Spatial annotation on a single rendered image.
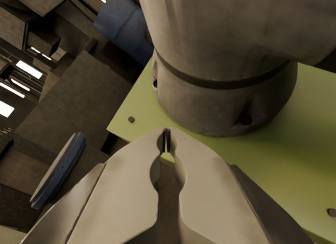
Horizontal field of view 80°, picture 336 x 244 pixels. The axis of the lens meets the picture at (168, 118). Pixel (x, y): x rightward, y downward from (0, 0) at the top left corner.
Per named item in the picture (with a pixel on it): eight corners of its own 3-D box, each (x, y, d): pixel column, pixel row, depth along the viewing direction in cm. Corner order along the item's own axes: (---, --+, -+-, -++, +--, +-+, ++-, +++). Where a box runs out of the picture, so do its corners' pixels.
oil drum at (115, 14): (158, 61, 257) (95, 10, 224) (141, 74, 309) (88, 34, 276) (178, 28, 276) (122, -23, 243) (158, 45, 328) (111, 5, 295)
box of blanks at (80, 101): (101, 176, 176) (7, 131, 147) (78, 181, 239) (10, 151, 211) (143, 91, 231) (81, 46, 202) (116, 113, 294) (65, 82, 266)
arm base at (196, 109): (189, 12, 34) (184, -56, 25) (310, 43, 28) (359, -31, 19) (129, 102, 30) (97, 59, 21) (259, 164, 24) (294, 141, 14)
